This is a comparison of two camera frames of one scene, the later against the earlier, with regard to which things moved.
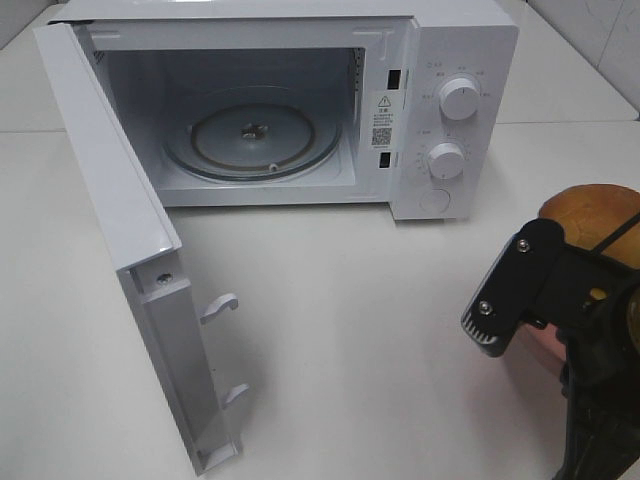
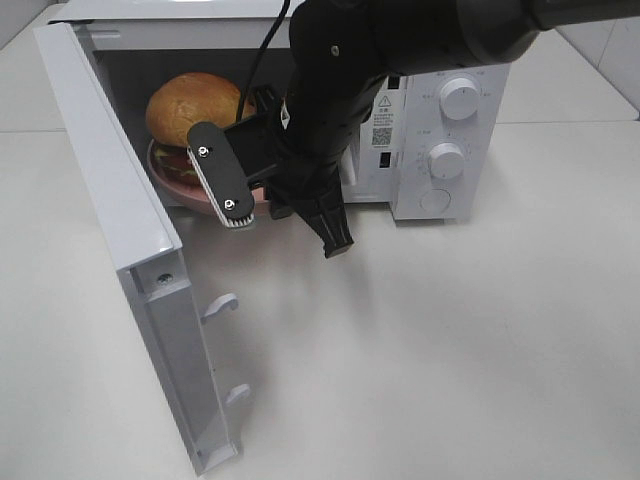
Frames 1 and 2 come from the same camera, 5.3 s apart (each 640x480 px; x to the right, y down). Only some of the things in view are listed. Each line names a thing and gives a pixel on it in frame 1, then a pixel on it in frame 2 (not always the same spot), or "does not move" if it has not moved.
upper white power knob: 459,98 does not move
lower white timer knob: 446,160 does not move
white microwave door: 148,253 does not move
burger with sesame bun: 590,214 to 183,102
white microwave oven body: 412,105 does not move
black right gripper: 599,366 to 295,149
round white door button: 434,202 does not move
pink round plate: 537,355 to 192,197
